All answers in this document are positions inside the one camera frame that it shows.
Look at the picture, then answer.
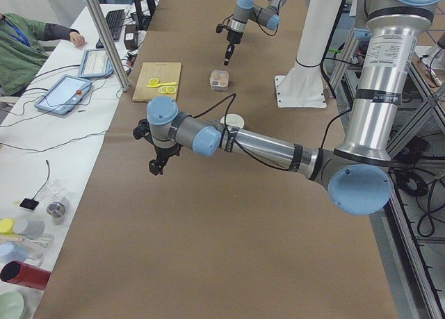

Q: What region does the black keyboard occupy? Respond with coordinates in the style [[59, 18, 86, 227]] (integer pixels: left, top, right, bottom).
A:
[[106, 9, 125, 41]]

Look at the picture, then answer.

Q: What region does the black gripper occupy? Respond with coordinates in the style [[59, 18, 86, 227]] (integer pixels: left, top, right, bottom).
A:
[[148, 143, 181, 175], [224, 29, 243, 66]]

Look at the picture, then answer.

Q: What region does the metal cylinder part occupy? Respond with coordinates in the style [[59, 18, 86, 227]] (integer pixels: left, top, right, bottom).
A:
[[46, 197, 70, 225]]

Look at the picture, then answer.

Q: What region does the small black pad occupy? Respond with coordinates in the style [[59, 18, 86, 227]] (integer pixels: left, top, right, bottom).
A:
[[19, 198, 39, 211]]

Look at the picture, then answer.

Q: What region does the wooden cutting board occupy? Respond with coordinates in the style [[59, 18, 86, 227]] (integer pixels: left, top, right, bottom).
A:
[[132, 62, 182, 102]]

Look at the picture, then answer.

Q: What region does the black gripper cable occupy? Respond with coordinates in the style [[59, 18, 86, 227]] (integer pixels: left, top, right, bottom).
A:
[[193, 92, 352, 170]]

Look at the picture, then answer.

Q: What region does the white bowl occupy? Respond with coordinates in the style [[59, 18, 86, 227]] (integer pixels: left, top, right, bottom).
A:
[[220, 113, 245, 129]]

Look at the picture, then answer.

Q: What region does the aluminium frame post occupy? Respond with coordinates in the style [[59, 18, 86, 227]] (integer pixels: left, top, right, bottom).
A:
[[85, 0, 130, 92]]

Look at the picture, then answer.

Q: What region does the blue teach pendant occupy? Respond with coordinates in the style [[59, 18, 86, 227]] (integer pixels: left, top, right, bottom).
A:
[[78, 49, 113, 79], [34, 75, 92, 116]]

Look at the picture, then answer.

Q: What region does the seated person green jacket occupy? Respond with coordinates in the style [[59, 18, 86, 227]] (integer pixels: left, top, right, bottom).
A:
[[1, 13, 86, 97]]

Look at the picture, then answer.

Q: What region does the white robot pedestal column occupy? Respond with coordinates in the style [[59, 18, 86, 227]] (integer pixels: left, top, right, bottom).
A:
[[275, 0, 343, 108]]

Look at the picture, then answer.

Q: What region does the blue teach pendant near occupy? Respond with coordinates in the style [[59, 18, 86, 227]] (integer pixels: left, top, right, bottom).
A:
[[34, 75, 92, 116]]

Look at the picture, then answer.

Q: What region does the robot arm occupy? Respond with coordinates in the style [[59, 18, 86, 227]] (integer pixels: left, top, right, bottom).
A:
[[216, 0, 286, 66], [144, 0, 443, 215]]

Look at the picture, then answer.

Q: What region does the yellow cup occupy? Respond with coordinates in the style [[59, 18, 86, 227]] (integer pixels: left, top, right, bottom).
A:
[[0, 218, 15, 234]]

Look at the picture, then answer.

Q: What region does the grey cup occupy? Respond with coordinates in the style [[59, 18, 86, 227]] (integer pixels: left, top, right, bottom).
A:
[[13, 219, 45, 239]]

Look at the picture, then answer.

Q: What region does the red bottle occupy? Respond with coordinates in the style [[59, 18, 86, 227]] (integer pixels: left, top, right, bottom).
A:
[[1, 261, 51, 291]]

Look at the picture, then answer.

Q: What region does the light green bowl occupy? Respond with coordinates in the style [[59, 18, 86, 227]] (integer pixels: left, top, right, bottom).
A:
[[1, 291, 26, 319]]

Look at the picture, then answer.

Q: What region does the clear plastic egg box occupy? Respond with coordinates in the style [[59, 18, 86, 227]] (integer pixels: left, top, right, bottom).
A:
[[209, 70, 229, 91]]

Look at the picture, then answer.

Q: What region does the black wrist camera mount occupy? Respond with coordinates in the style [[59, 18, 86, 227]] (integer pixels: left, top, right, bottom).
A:
[[133, 118, 153, 145], [216, 24, 230, 33]]

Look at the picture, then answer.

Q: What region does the light blue cup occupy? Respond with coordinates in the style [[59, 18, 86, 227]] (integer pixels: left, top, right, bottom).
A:
[[0, 242, 29, 263]]

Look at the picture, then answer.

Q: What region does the blue teach pendant far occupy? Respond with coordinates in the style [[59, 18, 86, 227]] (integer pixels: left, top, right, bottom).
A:
[[78, 49, 113, 79]]

